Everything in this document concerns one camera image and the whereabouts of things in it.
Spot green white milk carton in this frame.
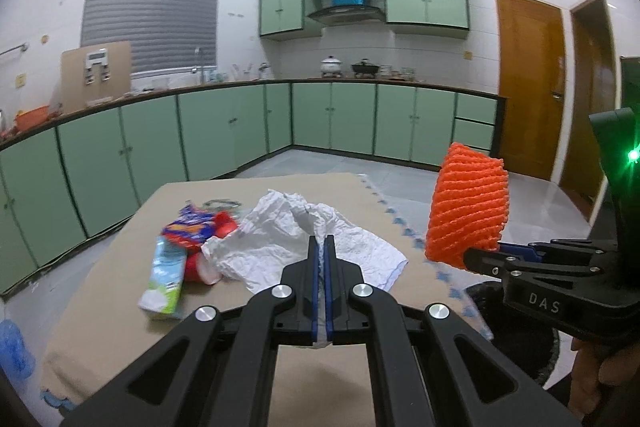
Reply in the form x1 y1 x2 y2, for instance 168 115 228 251
137 236 190 321

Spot range hood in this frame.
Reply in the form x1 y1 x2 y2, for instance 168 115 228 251
306 5 385 26

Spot person's right hand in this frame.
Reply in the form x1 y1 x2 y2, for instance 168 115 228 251
569 336 610 419

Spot blue red snack wrapper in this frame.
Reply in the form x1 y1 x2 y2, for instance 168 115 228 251
161 202 238 253

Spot green lower cabinets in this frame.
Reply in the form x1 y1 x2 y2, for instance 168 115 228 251
0 79 508 295

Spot grey window blind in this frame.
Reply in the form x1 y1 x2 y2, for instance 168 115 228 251
80 0 222 80

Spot orange foam fruit net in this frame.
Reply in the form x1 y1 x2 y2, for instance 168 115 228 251
425 142 510 270

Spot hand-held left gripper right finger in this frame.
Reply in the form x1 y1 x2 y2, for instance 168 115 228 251
324 234 583 427

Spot orange basin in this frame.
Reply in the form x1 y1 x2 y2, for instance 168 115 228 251
14 105 51 129

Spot wooden door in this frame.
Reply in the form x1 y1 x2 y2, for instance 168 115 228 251
559 0 621 223
495 0 566 182

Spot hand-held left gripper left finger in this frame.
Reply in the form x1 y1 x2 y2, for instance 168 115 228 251
60 234 323 427

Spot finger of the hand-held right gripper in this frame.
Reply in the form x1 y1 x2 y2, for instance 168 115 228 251
462 246 602 289
498 239 622 256

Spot cardboard sheet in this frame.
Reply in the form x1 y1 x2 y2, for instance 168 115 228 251
60 40 132 114

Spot dish rack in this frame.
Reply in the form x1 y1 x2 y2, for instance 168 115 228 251
380 64 417 81

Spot black trash bin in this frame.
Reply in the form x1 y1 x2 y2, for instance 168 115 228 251
462 279 563 393

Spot clear plastic wrapper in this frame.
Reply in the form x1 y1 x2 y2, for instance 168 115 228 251
202 198 244 214

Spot white paper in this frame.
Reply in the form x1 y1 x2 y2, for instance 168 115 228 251
200 189 408 295

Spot blue plastic bag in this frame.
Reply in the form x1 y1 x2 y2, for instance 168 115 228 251
0 319 36 380

